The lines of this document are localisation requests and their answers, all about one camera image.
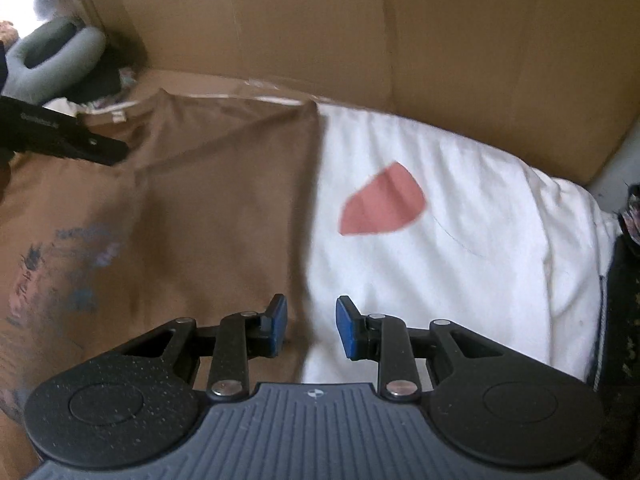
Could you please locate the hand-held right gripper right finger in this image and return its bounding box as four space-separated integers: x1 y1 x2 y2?
335 296 501 402

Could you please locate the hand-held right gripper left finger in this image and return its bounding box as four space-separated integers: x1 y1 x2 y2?
122 294 289 402

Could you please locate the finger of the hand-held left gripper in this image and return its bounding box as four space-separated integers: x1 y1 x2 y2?
0 96 130 166

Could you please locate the brown t-shirt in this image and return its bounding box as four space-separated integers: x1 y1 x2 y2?
0 89 322 480

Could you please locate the dark folded cloth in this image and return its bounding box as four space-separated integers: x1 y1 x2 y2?
65 55 147 107

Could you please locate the grey neck pillow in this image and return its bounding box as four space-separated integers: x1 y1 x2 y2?
2 16 107 102

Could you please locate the grey fluffy plush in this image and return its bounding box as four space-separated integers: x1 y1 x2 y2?
34 0 67 22

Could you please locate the white printed bedsheet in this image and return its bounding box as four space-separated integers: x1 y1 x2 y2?
250 80 622 387

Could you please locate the black knitted garment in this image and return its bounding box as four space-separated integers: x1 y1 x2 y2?
595 235 640 480

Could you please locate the large cardboard sheet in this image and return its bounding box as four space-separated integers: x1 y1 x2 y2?
82 0 640 187

